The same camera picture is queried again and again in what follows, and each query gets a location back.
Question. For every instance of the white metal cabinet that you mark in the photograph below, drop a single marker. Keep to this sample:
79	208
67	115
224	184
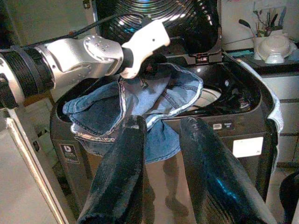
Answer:
16	168

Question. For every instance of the black top-load washing machine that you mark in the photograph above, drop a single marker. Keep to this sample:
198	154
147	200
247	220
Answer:
243	109

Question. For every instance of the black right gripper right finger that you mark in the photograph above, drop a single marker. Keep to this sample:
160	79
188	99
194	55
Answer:
210	168

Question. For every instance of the black rounded object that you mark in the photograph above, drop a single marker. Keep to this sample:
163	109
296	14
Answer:
290	198

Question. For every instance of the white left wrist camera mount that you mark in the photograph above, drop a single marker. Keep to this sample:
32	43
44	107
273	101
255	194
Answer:
147	40

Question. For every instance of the black glass washing machine lid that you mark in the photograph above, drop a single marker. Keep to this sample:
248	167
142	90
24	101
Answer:
187	25

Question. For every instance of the white kitchen counter cabinet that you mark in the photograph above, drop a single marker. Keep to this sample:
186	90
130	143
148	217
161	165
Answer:
288	93

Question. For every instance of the black ladle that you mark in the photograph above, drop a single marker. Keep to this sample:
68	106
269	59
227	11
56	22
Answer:
247	26

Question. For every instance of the blue denim jeans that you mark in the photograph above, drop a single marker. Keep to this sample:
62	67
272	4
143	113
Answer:
100	109

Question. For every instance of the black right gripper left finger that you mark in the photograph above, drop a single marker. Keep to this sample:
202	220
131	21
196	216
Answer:
121	163

